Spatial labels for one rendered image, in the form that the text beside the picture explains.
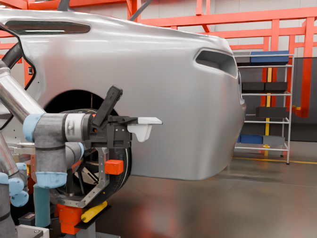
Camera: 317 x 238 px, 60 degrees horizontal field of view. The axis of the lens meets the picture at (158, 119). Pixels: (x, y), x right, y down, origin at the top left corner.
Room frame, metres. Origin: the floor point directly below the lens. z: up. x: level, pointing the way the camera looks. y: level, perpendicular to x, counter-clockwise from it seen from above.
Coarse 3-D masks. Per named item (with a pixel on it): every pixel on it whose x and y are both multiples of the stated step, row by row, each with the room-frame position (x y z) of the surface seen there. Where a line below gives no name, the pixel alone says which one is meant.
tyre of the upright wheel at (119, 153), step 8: (64, 112) 1.77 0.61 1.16; (72, 112) 1.75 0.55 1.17; (80, 112) 1.74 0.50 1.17; (88, 112) 1.76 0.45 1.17; (96, 112) 1.82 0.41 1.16; (112, 152) 1.67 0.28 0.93; (120, 152) 1.69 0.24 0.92; (128, 152) 1.79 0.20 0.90; (128, 160) 1.79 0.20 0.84; (128, 168) 1.79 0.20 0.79; (112, 176) 1.67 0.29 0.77; (120, 176) 1.69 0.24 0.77; (128, 176) 1.85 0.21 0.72; (112, 184) 1.67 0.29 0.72; (120, 184) 1.76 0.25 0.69; (104, 192) 1.69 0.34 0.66; (112, 192) 1.69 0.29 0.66; (96, 200) 1.70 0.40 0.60; (104, 200) 1.70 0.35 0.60
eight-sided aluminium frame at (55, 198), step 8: (104, 152) 1.60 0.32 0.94; (32, 160) 1.75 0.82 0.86; (104, 160) 1.59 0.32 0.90; (32, 168) 1.75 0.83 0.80; (104, 168) 1.59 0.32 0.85; (32, 176) 1.75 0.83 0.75; (104, 176) 1.59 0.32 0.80; (104, 184) 1.59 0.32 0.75; (56, 192) 1.75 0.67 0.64; (96, 192) 1.61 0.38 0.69; (56, 200) 1.69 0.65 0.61; (64, 200) 1.68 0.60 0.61; (72, 200) 1.66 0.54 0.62; (80, 200) 1.66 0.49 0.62; (88, 200) 1.63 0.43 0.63
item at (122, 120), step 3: (123, 117) 0.65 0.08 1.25; (126, 117) 0.65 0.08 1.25; (129, 117) 0.65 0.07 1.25; (132, 117) 0.64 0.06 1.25; (135, 117) 0.64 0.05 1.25; (114, 120) 0.67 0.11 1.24; (117, 120) 0.66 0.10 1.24; (120, 120) 0.65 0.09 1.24; (123, 120) 0.65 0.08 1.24; (126, 120) 0.65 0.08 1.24; (129, 120) 0.64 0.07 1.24; (132, 120) 0.65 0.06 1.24; (135, 120) 0.64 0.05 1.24; (117, 123) 0.66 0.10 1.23; (120, 123) 0.66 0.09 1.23; (123, 123) 0.66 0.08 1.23; (126, 123) 0.65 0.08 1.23; (129, 123) 0.65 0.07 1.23; (132, 123) 0.65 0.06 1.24; (135, 123) 0.64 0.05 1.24; (138, 123) 0.64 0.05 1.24
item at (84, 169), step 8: (88, 160) 1.76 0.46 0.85; (80, 168) 1.81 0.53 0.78; (88, 168) 1.76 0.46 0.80; (80, 176) 1.76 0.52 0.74; (88, 176) 1.74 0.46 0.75; (96, 176) 1.75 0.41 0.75; (64, 184) 1.86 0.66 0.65; (80, 184) 1.76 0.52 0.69; (88, 184) 1.97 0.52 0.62; (96, 184) 1.73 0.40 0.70; (64, 192) 1.78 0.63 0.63; (80, 192) 1.81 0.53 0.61; (88, 192) 1.79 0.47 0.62
